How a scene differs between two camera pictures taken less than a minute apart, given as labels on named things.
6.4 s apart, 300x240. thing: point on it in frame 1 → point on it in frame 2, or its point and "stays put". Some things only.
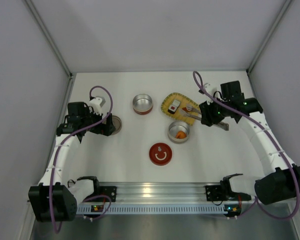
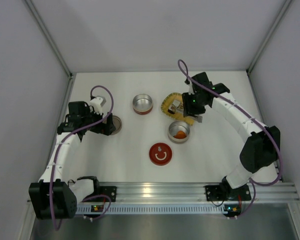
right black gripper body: x=207 y=115 → x=190 y=110
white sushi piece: x=176 y=103 stays put
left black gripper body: x=106 y=126 stays put
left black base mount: x=110 y=191 stays put
